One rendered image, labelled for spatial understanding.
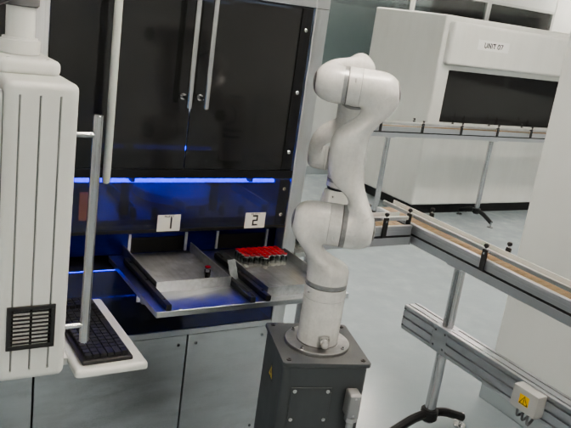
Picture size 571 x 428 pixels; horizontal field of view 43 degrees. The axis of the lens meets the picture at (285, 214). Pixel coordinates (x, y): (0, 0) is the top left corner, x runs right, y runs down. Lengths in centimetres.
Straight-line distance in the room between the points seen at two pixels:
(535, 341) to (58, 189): 254
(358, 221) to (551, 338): 185
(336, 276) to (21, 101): 93
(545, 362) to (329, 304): 182
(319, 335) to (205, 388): 92
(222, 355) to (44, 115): 142
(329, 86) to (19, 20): 78
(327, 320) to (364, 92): 65
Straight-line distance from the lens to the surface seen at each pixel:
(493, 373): 308
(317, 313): 205
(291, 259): 270
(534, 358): 371
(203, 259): 258
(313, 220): 196
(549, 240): 358
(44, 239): 182
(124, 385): 274
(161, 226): 252
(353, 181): 193
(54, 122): 175
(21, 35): 193
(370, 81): 187
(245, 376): 295
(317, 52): 265
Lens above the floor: 178
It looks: 16 degrees down
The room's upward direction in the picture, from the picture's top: 8 degrees clockwise
